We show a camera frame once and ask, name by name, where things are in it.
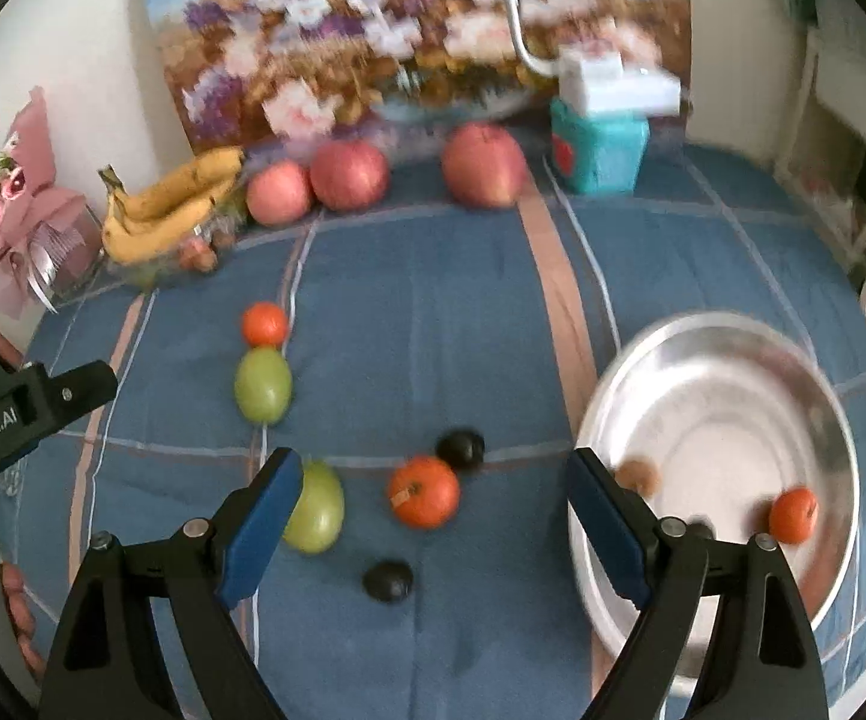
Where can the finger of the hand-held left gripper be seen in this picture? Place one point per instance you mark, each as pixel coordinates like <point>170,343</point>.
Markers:
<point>42,397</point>

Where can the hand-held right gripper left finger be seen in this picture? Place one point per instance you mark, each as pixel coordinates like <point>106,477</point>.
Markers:
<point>256,532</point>

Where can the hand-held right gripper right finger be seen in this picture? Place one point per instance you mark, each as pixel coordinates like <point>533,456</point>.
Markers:
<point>613,532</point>

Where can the brown kiwi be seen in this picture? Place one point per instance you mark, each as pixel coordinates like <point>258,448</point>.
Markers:
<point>638,475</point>

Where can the green fruit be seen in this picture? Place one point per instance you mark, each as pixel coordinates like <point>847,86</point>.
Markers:
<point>316,510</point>
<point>262,385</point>

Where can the steel bowl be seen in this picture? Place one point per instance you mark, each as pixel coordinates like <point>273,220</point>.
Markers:
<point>710,480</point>

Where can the dark plum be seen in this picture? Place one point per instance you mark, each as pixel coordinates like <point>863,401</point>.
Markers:
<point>388,581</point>
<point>460,450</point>

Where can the small orange tomato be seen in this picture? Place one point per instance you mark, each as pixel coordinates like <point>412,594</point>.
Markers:
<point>265,324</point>

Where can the pink flower bouquet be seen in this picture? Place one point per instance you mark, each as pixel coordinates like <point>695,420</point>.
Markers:
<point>20,202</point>

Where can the banana bunch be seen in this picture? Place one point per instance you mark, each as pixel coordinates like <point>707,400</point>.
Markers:
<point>162,206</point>

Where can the blue plaid tablecloth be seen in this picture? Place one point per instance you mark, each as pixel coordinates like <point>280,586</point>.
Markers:
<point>418,360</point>

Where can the teal box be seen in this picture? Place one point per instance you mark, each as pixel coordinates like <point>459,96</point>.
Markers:
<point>598,154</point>

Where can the large red apple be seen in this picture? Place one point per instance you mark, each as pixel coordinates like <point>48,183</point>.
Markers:
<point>484,165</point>

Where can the white box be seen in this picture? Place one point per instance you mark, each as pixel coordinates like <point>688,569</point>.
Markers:
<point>613,82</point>

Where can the white shelf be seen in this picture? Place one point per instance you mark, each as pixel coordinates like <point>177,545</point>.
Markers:
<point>845,135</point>

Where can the floral painting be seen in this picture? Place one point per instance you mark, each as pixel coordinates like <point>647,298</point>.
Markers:
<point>403,37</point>

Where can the white desk lamp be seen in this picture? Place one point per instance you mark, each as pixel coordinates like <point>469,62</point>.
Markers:
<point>511,7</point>

